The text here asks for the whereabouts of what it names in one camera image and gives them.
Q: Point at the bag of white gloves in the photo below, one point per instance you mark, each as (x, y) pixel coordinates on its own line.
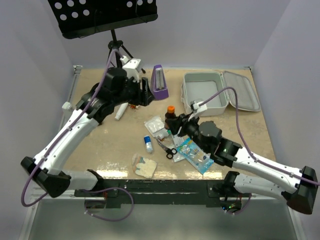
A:
(143, 166)

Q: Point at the purple metronome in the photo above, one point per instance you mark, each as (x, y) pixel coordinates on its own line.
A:
(158, 84)

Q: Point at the small white blue bottle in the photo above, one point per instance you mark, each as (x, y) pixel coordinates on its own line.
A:
(148, 144)

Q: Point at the blue plaster packet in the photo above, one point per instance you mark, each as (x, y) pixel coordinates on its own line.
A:
(195, 156)

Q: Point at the white green tube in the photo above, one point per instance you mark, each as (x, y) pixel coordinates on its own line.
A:
(164, 133)

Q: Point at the black music stand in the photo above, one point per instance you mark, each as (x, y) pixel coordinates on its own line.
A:
(82, 18)

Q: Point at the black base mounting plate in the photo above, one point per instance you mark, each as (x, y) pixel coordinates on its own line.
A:
(162, 192)

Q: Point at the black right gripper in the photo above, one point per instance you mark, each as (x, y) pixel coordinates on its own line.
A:
(175, 124)

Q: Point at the brown bottle orange cap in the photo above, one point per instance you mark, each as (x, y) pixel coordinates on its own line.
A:
(170, 114)

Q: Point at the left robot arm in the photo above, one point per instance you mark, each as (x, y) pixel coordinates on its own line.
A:
(46, 168)

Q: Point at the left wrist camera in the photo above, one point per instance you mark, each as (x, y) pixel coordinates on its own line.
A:
(132, 67)

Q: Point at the white toy microphone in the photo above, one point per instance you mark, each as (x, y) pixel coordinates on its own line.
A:
(121, 111)

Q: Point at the black handled scissors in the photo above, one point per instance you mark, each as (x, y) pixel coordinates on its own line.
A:
(170, 152)

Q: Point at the white gauze packet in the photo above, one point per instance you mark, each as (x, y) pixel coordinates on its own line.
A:
(155, 125)

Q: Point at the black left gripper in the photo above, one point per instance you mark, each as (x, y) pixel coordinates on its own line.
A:
(143, 97)

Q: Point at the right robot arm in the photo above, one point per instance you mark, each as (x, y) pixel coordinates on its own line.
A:
(296, 186)

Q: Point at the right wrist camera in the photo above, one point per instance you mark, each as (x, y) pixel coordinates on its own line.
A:
(198, 106)

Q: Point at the clear bag with wipes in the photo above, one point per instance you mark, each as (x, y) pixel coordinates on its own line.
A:
(174, 142)

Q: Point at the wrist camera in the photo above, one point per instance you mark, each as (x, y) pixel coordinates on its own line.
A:
(132, 67)
(198, 106)

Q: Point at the grey open medicine case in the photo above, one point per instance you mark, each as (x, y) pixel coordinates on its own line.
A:
(200, 86)

